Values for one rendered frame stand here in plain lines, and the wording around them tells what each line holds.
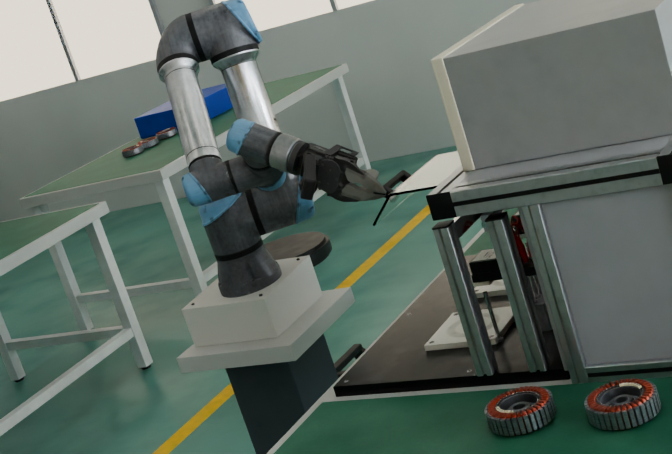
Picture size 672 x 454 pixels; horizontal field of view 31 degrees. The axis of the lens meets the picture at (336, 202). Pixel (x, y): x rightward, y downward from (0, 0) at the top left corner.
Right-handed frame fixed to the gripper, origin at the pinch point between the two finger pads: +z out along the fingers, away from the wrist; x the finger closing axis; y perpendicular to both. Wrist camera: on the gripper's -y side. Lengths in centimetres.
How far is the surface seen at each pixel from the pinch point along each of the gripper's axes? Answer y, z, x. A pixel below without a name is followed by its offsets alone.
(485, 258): -9.0, 26.7, 0.2
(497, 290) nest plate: 9.9, 26.0, 16.5
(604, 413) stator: -46, 60, -3
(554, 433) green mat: -45, 53, 5
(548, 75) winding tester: -18, 32, -41
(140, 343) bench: 168, -156, 198
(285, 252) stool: 126, -76, 101
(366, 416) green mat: -35.8, 19.4, 24.1
